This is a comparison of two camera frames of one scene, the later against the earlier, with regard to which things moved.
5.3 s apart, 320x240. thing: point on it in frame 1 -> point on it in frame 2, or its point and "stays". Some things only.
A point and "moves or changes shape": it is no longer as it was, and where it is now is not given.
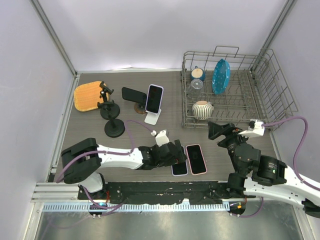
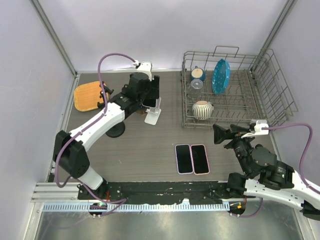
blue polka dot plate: x=221 y=77 stays
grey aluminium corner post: x=288 y=5 stays
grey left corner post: x=52 y=32 stays
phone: x=180 y=168 moves or changes shape
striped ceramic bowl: x=202 y=110 stays
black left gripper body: x=177 y=158 -> x=151 y=93
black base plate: x=160 y=192 stays
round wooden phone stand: x=137 y=110 stays
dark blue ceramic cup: x=197 y=73 stays
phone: x=196 y=161 moves or changes shape
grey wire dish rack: x=225 y=87 stays
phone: x=154 y=98 moves or changes shape
